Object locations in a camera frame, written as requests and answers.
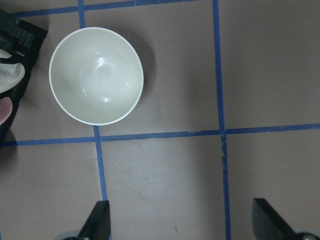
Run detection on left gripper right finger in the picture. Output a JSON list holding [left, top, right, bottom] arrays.
[[252, 198, 296, 240]]

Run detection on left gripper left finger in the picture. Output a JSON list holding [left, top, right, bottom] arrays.
[[78, 200, 111, 240]]

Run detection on beige ceramic bowl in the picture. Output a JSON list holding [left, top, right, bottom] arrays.
[[48, 27, 144, 126]]

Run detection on pink plate in rack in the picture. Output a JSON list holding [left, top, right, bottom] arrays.
[[0, 96, 13, 125]]

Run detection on cream plate in rack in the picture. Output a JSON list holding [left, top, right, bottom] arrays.
[[0, 63, 25, 93]]

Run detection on black dish rack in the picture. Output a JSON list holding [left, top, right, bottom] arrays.
[[0, 10, 48, 143]]

